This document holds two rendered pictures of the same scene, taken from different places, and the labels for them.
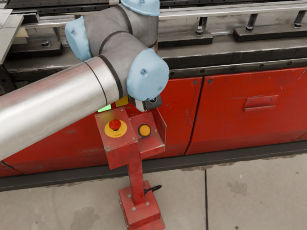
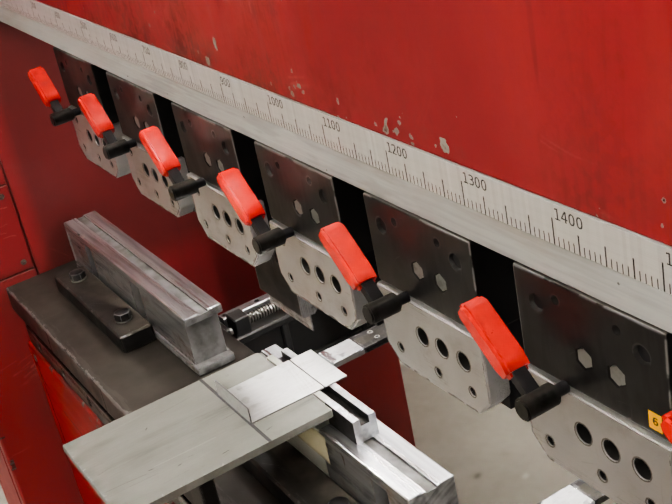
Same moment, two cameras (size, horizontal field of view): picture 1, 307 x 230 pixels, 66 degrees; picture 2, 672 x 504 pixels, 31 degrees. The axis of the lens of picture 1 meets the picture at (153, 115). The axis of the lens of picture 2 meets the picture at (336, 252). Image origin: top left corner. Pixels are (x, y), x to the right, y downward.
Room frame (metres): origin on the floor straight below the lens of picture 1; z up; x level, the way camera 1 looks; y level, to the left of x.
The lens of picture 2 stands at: (0.45, -0.65, 1.75)
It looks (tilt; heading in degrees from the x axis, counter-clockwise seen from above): 26 degrees down; 71
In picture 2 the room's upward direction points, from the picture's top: 12 degrees counter-clockwise
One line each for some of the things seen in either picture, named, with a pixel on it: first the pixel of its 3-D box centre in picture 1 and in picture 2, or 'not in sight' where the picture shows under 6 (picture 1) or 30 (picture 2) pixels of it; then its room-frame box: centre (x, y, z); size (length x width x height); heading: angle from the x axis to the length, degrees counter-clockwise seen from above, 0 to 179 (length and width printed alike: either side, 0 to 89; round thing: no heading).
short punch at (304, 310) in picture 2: not in sight; (283, 280); (0.78, 0.53, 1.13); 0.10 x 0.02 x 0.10; 98
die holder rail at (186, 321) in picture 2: not in sight; (141, 285); (0.71, 1.08, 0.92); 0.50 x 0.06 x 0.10; 98
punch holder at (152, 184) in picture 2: not in sight; (173, 134); (0.75, 0.76, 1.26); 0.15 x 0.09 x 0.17; 98
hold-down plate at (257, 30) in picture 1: (271, 32); not in sight; (0.86, -0.47, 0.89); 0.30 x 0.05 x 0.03; 98
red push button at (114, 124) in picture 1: (115, 126); not in sight; (0.46, 0.12, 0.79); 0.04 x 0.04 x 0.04
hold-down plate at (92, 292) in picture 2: not in sight; (102, 306); (0.64, 1.12, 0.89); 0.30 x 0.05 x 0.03; 98
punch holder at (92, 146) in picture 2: not in sight; (113, 103); (0.72, 0.95, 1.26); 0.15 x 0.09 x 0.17; 98
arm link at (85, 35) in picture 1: (102, 38); not in sight; (0.40, 0.10, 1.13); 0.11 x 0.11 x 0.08; 36
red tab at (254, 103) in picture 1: (261, 103); not in sight; (0.76, -0.50, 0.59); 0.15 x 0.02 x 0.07; 98
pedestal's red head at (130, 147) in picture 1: (129, 128); not in sight; (0.49, 0.08, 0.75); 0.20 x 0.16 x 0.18; 111
